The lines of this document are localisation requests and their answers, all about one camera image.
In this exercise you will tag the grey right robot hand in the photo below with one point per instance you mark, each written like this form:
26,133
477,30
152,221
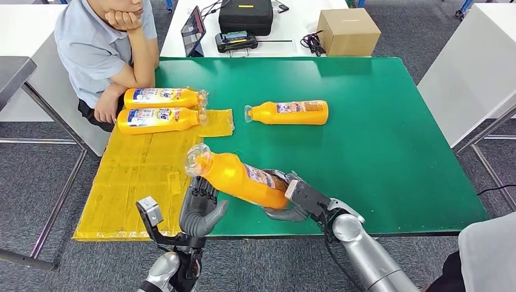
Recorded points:
288,213

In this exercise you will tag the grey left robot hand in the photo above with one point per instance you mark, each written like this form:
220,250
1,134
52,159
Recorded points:
199,217

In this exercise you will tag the orange plastic bottle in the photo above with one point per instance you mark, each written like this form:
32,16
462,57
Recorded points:
161,100
157,123
290,114
234,177

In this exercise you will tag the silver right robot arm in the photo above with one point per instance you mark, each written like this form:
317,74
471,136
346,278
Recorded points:
363,250

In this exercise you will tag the yellow plastic sheet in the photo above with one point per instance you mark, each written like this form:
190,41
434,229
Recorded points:
133,181

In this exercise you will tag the black handheld controller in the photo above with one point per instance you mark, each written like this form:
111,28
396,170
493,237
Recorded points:
236,42

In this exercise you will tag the black tablet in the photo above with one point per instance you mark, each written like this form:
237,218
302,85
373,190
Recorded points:
193,33

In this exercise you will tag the brown cardboard box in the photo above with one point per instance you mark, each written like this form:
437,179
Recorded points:
348,33

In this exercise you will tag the white table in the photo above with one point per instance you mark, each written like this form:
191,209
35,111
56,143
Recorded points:
290,23

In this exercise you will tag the seated person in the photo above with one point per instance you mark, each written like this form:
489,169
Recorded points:
90,52

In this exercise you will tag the black carrying case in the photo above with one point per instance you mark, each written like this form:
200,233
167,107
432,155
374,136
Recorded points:
245,17

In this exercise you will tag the standing person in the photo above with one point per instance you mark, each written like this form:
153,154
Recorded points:
488,254

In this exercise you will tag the white desk with metal legs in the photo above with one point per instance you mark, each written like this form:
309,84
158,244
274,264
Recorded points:
467,71

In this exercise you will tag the white desk with side panel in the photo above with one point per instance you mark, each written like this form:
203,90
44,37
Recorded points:
24,27

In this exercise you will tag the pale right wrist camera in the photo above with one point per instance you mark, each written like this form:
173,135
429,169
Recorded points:
306,197

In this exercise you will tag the grey desk with metal frame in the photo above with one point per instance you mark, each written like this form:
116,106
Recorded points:
12,75

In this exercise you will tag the blue cart frame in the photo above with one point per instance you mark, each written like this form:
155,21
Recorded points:
463,5

